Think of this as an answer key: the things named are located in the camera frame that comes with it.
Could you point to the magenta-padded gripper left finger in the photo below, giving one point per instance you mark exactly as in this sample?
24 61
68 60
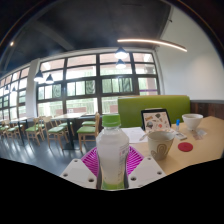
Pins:
77 171

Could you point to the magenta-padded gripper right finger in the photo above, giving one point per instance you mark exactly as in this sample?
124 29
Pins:
146 170

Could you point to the curved linear ceiling light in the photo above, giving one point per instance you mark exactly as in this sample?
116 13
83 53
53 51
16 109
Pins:
150 41

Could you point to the green upholstered booth bench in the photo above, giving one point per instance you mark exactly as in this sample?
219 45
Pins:
133 111

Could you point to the wooden dining table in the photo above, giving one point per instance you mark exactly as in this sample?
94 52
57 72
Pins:
68 116

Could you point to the clear green-capped drink bottle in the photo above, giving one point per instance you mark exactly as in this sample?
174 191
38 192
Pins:
112 150

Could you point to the group of pendant ceiling lamps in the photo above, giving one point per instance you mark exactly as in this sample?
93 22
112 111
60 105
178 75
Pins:
121 53

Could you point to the small blue-capped bottle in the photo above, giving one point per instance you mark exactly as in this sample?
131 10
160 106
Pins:
178 125

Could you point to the black-framed picture menu stand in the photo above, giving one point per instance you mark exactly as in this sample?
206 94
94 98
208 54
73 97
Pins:
155 120

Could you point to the beige swirl-patterned cup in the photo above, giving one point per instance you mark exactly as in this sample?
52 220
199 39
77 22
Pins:
160 145

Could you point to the white ceramic bowl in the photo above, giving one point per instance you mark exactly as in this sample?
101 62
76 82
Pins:
192 121

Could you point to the flat round red coaster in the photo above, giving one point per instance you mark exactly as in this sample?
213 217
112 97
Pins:
185 147

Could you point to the group of wooden green-seated chairs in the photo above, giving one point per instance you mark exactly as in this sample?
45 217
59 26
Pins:
55 130

